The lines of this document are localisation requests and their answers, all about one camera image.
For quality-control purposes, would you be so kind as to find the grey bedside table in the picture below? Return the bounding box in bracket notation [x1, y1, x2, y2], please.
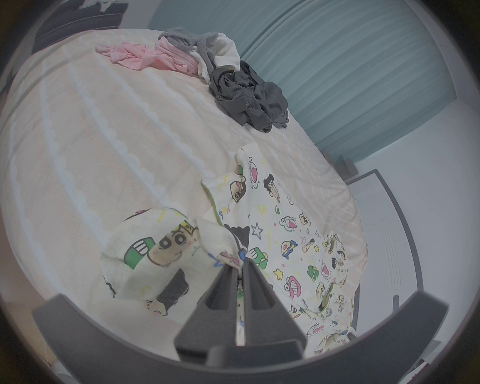
[322, 150, 359, 179]

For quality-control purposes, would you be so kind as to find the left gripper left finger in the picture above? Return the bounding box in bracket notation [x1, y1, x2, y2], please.
[174, 264, 241, 364]

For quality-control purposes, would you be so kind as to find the blue-green curtain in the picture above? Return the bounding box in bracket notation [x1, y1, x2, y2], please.
[148, 0, 456, 162]

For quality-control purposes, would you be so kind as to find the white garment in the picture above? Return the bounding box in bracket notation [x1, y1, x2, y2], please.
[189, 32, 241, 85]

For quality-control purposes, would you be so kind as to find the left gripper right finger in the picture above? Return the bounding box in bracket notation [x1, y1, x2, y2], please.
[243, 260, 307, 350]

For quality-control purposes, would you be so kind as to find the pink garment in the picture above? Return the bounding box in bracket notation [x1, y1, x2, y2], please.
[95, 40, 199, 77]

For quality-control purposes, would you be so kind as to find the bed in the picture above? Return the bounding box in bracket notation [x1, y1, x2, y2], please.
[0, 28, 426, 361]

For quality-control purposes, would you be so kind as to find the white printed pyjama top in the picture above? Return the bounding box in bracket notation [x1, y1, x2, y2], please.
[100, 144, 362, 355]

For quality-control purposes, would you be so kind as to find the black garment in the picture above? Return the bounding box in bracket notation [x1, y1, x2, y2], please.
[208, 60, 289, 134]

